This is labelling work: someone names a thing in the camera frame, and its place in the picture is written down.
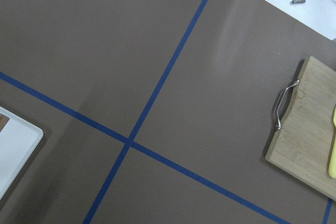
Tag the yellow plastic knife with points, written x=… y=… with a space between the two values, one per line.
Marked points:
x=331 y=169

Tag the wooden cutting board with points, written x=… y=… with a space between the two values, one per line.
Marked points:
x=304 y=136

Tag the white towel rack stand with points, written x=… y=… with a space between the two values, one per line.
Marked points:
x=19 y=138

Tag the small metal screw bit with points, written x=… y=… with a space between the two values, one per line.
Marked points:
x=295 y=2

